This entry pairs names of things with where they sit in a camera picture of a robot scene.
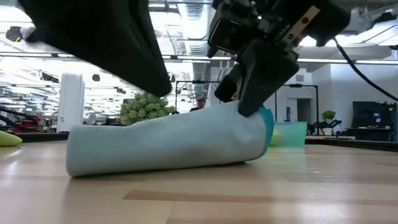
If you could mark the light blue microfiber towel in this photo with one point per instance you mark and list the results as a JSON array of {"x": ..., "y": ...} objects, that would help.
[{"x": 155, "y": 146}]

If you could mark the silver air duct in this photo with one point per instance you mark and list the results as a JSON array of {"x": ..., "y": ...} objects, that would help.
[{"x": 196, "y": 21}]

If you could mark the small background potted plant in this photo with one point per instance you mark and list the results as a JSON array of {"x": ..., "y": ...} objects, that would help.
[{"x": 328, "y": 119}]

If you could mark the lime green microfiber towel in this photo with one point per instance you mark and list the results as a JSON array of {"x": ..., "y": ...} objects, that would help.
[{"x": 9, "y": 139}]

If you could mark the ceiling strip light rail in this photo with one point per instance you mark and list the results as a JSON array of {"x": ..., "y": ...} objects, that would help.
[
  {"x": 342, "y": 61},
  {"x": 31, "y": 55}
]

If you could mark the artificial green potted plant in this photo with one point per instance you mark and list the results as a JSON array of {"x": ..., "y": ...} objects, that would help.
[{"x": 143, "y": 107}]

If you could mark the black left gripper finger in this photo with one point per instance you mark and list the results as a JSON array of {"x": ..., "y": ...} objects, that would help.
[{"x": 102, "y": 31}]

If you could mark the teal translucent plastic basket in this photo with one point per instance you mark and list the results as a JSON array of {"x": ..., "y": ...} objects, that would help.
[{"x": 292, "y": 133}]

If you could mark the dark background workstation desk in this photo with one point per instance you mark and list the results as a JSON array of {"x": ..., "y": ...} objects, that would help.
[{"x": 370, "y": 118}]

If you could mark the person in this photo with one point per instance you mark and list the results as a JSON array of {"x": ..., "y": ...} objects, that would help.
[{"x": 200, "y": 102}]

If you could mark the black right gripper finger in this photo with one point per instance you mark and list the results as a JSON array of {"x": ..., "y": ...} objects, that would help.
[
  {"x": 267, "y": 71},
  {"x": 230, "y": 88}
]

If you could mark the black background robot arm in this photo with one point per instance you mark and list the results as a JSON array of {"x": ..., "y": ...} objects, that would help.
[{"x": 314, "y": 127}]

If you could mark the white square pillar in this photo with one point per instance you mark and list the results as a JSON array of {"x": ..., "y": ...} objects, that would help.
[{"x": 71, "y": 102}]

